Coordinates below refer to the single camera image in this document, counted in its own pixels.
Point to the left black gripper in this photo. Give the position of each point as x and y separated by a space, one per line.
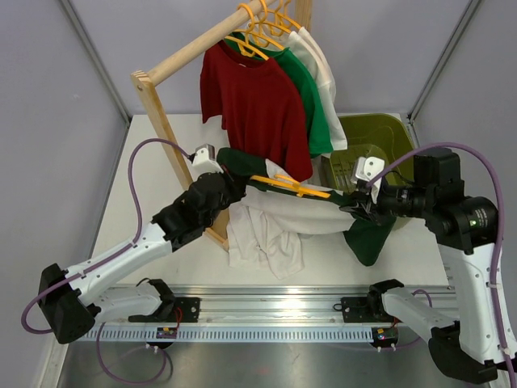
236 187

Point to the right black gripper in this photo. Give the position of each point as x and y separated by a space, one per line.
363 205

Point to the yellow plastic hanger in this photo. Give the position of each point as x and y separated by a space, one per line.
284 182

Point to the green and white raglan shirt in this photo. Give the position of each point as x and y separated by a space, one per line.
266 226

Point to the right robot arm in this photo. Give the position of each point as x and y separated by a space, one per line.
480 344

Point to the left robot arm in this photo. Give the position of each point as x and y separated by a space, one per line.
75 299

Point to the bright green t shirt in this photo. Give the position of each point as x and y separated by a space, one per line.
315 121

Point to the dark red t shirt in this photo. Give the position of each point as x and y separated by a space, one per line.
260 108

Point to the yellow hanger of red shirt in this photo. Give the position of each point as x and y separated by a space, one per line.
245 47

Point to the yellow hanger of green shirt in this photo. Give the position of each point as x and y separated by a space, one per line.
261 29

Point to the white t shirt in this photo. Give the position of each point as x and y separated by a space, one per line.
308 52

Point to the yellow hanger of white shirt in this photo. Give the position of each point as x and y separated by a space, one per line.
280 16

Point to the olive green plastic basket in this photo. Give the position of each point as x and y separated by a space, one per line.
368 135

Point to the wooden clothes rack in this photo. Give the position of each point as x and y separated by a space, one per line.
145 84

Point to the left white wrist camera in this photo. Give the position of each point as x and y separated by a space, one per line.
204 160

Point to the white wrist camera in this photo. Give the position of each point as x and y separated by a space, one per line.
364 174
204 160

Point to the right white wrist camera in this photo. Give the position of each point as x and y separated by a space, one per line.
364 174

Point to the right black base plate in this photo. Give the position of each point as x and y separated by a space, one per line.
363 310

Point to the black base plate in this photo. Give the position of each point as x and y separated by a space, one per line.
184 309
363 310

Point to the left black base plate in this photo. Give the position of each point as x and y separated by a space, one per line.
184 309

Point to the aluminium mounting rail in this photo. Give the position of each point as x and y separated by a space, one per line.
248 315

